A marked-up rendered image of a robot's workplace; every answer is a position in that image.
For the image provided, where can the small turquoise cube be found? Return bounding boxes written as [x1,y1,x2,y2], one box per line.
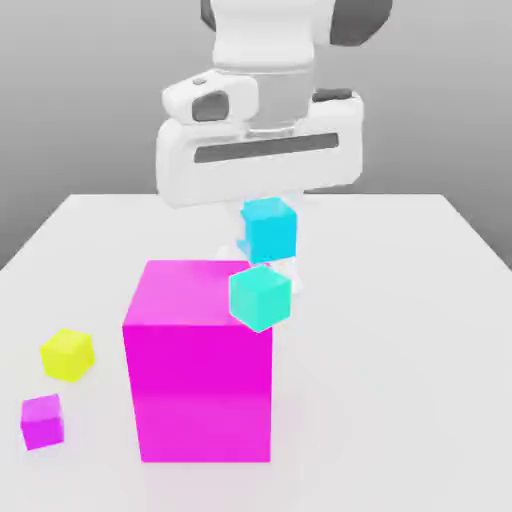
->
[228,264,292,334]

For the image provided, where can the small yellow cube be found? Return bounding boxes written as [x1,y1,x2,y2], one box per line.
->
[39,328,96,384]

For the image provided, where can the large magenta box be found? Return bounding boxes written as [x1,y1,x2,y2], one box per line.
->
[121,259,274,464]

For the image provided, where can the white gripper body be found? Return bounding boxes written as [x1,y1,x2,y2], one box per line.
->
[154,92,364,210]

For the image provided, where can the small blue cube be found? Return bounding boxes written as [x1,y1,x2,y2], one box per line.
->
[235,196,298,266]

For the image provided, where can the small purple cube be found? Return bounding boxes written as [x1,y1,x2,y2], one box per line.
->
[20,393,65,452]

